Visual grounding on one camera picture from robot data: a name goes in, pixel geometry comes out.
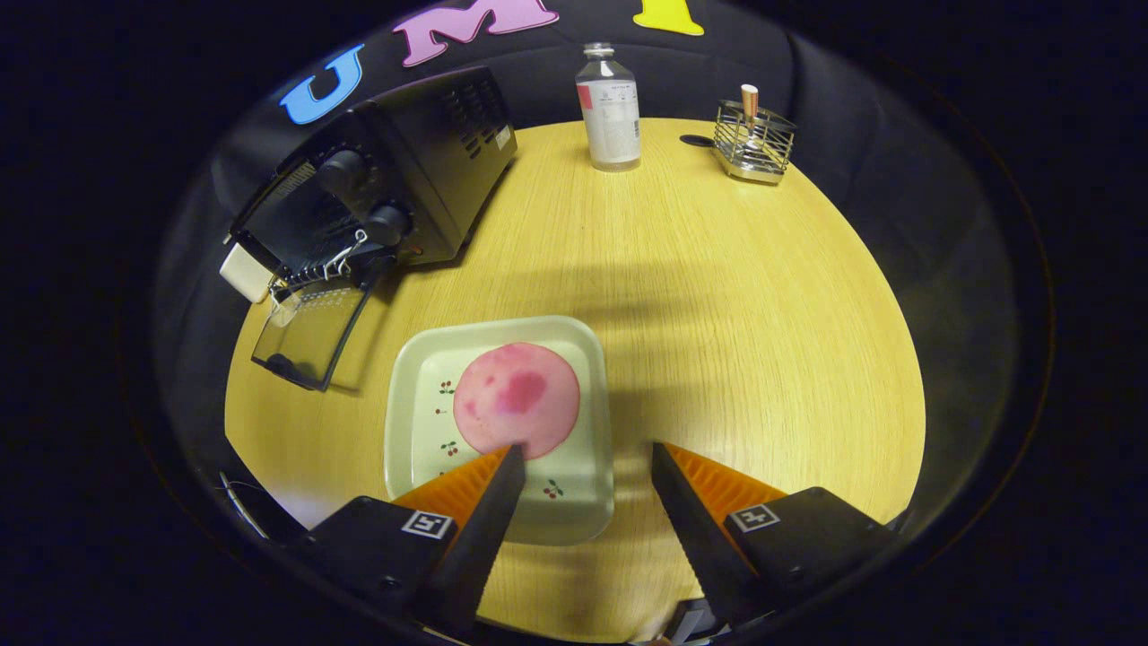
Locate white bread toaster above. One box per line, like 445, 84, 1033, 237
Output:
219, 242, 274, 304

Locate cream square plate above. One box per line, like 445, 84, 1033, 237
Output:
384, 315, 616, 546

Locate black toaster oven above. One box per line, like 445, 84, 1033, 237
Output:
224, 65, 519, 393

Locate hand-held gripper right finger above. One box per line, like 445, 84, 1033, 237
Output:
650, 441, 902, 629

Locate clear glass bottle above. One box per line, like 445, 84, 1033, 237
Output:
575, 42, 642, 172

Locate metal wire holder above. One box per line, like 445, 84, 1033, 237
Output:
713, 99, 797, 187

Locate pink round ham slice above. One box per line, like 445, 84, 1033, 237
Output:
453, 342, 582, 460

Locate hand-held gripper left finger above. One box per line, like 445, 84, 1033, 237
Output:
300, 442, 527, 638

